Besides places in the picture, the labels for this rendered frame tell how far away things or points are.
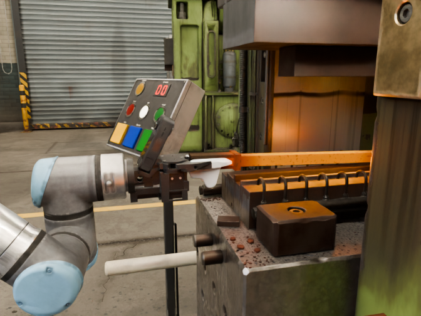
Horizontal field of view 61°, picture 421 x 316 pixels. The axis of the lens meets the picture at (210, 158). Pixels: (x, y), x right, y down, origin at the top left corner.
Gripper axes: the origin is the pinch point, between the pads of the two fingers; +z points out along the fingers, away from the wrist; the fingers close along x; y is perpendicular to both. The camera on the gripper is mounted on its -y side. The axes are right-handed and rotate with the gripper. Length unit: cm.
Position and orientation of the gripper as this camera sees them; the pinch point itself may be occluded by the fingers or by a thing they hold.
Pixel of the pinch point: (224, 158)
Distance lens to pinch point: 75.3
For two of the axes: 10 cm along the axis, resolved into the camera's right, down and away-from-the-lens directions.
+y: 0.1, 9.7, 2.3
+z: 9.7, -0.7, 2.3
